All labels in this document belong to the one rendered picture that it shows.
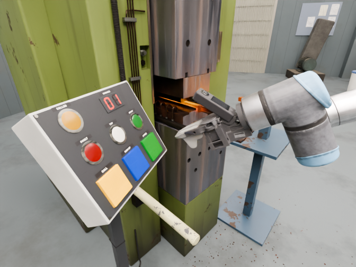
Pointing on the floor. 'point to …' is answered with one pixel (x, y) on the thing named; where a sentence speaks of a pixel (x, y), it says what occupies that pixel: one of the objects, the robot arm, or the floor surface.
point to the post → (116, 236)
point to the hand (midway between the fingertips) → (178, 133)
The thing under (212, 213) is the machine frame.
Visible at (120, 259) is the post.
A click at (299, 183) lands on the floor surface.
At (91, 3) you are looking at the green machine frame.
